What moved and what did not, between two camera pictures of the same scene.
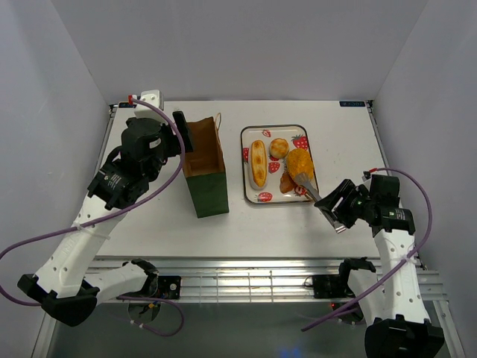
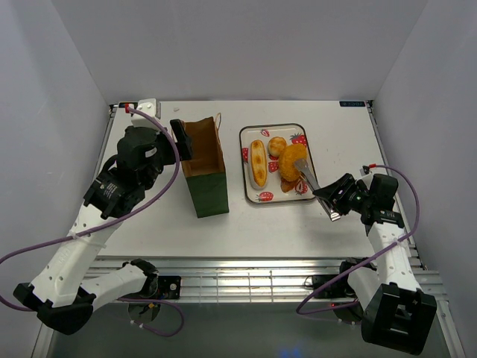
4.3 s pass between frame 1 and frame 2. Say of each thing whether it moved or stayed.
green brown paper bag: stayed
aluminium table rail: stayed
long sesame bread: stayed
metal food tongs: moved
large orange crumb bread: moved
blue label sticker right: stayed
